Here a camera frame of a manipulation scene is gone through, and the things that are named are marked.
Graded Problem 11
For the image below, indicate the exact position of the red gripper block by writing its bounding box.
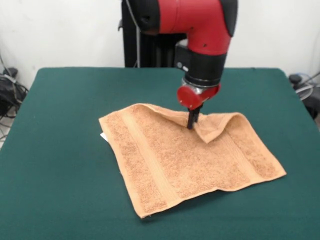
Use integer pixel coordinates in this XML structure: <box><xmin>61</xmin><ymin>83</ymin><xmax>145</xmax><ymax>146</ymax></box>
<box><xmin>176</xmin><ymin>83</ymin><xmax>222</xmax><ymax>130</ymax></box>

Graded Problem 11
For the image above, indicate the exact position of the tan terry towel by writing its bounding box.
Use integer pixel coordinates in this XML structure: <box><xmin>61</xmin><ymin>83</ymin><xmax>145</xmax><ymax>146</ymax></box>
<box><xmin>98</xmin><ymin>102</ymin><xmax>288</xmax><ymax>220</ymax></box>

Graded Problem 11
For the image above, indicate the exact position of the dark green table cloth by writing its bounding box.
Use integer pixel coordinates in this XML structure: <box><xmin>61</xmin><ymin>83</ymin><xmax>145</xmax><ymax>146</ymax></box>
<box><xmin>0</xmin><ymin>66</ymin><xmax>320</xmax><ymax>240</ymax></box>

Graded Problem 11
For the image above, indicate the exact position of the black plug adapter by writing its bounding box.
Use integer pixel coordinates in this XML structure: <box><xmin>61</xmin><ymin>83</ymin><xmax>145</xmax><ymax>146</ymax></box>
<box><xmin>2</xmin><ymin>67</ymin><xmax>19</xmax><ymax>78</ymax></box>

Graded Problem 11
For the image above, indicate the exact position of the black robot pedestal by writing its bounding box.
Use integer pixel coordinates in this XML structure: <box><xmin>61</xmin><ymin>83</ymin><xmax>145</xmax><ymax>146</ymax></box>
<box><xmin>117</xmin><ymin>0</ymin><xmax>191</xmax><ymax>68</ymax></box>

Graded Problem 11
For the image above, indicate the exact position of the black cable bundle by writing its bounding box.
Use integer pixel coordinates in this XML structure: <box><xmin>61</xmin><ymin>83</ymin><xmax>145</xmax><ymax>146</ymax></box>
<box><xmin>0</xmin><ymin>49</ymin><xmax>30</xmax><ymax>121</ymax></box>
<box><xmin>288</xmin><ymin>72</ymin><xmax>320</xmax><ymax>118</ymax></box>

